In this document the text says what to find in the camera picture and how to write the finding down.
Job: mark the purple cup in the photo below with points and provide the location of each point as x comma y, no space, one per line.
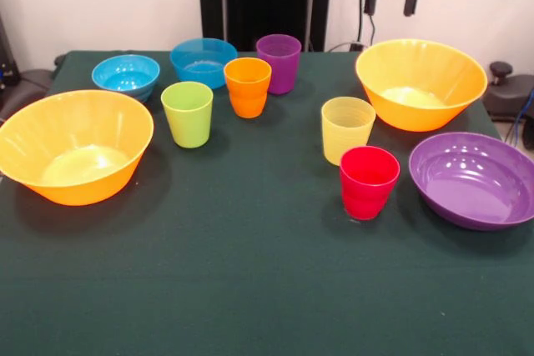
283,68

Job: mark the orange cup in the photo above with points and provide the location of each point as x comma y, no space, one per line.
248,97

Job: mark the translucent blue bowl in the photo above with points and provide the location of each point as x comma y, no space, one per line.
196,60

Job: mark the green cup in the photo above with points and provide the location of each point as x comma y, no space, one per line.
187,122

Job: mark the large orange bowl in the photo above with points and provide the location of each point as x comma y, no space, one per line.
25,139
417,68

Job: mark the yellow cup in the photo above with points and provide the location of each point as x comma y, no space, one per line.
342,131

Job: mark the red cup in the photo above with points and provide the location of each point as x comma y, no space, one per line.
367,189

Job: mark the purple bowl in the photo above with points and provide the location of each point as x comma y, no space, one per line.
471,189

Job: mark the light blue opaque bowl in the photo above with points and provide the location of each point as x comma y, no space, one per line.
125,81

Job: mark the dark green tablecloth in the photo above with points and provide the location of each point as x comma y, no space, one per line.
250,268

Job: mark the black equipment rack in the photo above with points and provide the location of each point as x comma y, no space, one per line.
8,60

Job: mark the black clamp mount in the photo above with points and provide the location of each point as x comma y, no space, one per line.
513,93

